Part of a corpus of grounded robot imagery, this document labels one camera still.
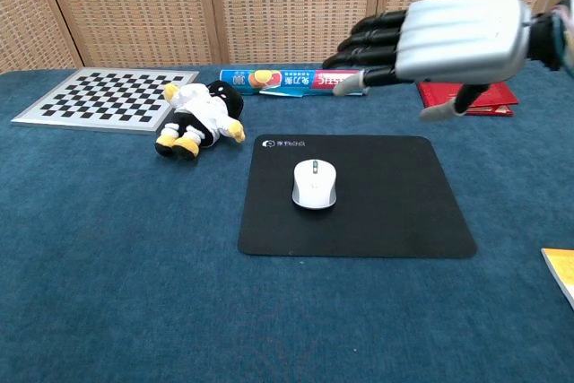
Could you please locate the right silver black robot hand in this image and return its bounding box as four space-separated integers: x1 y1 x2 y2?
322 0 535 123

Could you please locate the black mouse pad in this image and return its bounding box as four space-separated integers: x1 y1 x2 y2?
237 134 478 260

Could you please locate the blue felt table cover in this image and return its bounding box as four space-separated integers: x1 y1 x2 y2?
0 59 574 383

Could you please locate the red certificate book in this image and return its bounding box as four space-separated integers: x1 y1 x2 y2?
416 81 520 118

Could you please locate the black white checkerboard calibration board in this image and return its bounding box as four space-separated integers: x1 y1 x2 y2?
10 67 201 135

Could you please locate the blue plastic wrap roll box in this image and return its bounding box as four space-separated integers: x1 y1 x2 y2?
219 68 370 100

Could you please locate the black yellow plush toy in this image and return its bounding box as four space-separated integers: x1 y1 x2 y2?
154 80 247 161

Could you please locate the woven bamboo folding screen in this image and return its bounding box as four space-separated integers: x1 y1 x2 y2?
0 0 574 75

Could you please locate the white computer mouse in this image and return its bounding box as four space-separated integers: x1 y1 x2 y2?
291 158 338 210

